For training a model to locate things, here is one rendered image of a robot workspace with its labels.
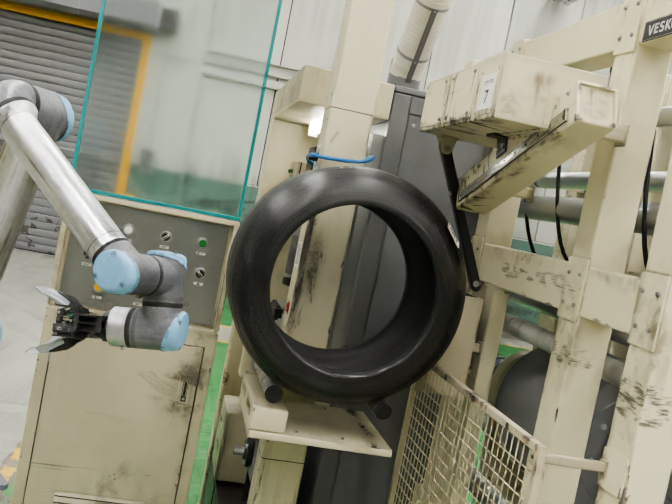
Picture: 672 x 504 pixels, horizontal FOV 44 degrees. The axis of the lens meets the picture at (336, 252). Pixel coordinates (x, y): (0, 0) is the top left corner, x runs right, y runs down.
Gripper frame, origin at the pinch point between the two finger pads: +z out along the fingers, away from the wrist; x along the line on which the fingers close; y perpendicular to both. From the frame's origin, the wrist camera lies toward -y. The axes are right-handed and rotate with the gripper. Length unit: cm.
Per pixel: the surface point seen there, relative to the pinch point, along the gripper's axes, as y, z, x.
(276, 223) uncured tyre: -6, -54, -28
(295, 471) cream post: -66, -56, 34
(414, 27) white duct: -83, -79, -115
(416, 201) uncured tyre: -14, -86, -37
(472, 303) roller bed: -59, -103, -19
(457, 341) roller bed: -61, -100, -8
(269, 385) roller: -20, -53, 10
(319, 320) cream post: -56, -60, -10
